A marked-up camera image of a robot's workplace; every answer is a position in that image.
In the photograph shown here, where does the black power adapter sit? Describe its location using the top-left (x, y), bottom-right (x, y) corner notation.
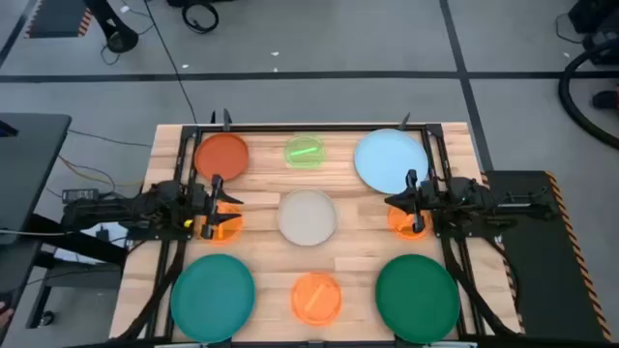
top-left (61, 188), bottom-right (101, 204)

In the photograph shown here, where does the orange translucent small plate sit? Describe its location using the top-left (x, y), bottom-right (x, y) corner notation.
top-left (290, 272), bottom-right (343, 327)
top-left (195, 200), bottom-right (246, 246)
top-left (386, 196), bottom-right (434, 242)

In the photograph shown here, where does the teal large plastic plate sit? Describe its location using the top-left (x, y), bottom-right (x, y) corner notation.
top-left (169, 253), bottom-right (256, 344)

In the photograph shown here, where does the black desk top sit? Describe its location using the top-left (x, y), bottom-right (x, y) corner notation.
top-left (0, 113), bottom-right (73, 334)

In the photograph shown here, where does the thick black hose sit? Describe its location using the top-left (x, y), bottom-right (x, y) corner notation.
top-left (558, 38), bottom-right (619, 151)

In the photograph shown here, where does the black mat with hazard stripes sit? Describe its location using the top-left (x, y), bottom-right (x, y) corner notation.
top-left (483, 169), bottom-right (613, 344)

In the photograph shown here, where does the beige plastic plate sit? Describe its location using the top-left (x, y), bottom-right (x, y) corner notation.
top-left (277, 188), bottom-right (339, 247)

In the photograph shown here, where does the brown-orange plastic plate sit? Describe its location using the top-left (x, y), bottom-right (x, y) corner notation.
top-left (193, 132), bottom-right (251, 183)

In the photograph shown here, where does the black cable bundle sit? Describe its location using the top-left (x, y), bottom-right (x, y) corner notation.
top-left (442, 236), bottom-right (515, 335)
top-left (118, 239), bottom-right (188, 342)

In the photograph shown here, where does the black aluminium table frame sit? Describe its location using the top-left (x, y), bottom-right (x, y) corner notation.
top-left (115, 123), bottom-right (521, 348)

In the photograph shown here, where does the person's hand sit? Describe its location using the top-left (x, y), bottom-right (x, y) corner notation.
top-left (0, 302), bottom-right (15, 331)

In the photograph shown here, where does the long black floor cable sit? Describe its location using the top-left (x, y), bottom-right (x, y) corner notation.
top-left (143, 0), bottom-right (198, 125)

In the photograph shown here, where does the green translucent small plate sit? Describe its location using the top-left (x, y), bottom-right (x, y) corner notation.
top-left (283, 134), bottom-right (327, 170)

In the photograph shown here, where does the dark green large plate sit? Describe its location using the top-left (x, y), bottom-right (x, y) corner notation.
top-left (374, 253), bottom-right (461, 344)

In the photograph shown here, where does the coiled black cable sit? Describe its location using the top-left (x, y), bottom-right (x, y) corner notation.
top-left (181, 2), bottom-right (220, 35)

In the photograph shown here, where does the light blue large plate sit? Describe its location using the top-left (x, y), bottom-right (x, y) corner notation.
top-left (353, 128), bottom-right (430, 195)

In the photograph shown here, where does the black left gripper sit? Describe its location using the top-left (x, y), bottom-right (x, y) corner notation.
top-left (192, 174), bottom-right (245, 241)

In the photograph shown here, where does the black desk leg frame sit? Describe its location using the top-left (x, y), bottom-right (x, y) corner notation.
top-left (23, 212), bottom-right (128, 331)

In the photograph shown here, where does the small black hazard-striped mat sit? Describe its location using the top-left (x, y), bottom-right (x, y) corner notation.
top-left (23, 0), bottom-right (93, 39)

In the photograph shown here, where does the black stand base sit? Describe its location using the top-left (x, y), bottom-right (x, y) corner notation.
top-left (84, 0), bottom-right (140, 54)

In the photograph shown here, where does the yellow cable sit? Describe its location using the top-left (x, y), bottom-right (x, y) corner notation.
top-left (57, 154), bottom-right (146, 189)

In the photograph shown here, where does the white paper sheet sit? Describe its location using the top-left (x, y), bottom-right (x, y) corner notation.
top-left (79, 222), bottom-right (131, 255)

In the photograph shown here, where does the black shoe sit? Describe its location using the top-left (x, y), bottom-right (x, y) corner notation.
top-left (592, 89), bottom-right (619, 110)

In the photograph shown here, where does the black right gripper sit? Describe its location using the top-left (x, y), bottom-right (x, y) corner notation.
top-left (384, 168), bottom-right (439, 235)

